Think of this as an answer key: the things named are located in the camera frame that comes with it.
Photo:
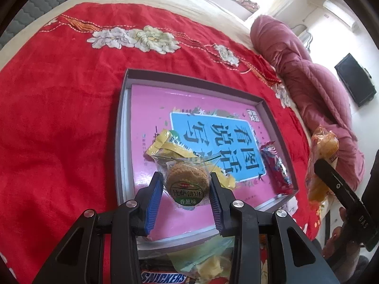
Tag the pink quilted comforter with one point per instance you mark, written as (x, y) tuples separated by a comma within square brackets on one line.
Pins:
[(321, 99)]

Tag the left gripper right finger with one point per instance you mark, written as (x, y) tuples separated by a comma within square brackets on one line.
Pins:
[(221, 199)]

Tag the person's right hand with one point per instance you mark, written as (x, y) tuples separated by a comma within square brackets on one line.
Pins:
[(342, 249)]

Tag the snickers bar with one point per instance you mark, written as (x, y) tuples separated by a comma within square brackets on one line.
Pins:
[(159, 277)]

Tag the green label cookie packet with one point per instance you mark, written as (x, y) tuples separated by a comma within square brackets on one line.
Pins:
[(185, 182)]

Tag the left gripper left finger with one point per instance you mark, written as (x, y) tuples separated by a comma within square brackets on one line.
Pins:
[(148, 202)]

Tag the red blue snack packet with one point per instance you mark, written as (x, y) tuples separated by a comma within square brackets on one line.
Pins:
[(278, 172)]

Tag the pale green snack bag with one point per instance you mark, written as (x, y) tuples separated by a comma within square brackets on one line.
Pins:
[(205, 262)]

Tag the black television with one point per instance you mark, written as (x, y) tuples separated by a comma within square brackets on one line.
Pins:
[(356, 80)]

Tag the white air conditioner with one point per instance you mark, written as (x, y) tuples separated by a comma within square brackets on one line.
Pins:
[(341, 15)]

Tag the gold foil snack packet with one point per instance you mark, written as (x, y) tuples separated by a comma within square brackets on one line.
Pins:
[(167, 146)]

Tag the red floral blanket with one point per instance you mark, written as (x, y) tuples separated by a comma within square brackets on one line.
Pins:
[(59, 97)]

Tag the yellow puffs snack bag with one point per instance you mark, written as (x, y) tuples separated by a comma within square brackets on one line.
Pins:
[(323, 158)]

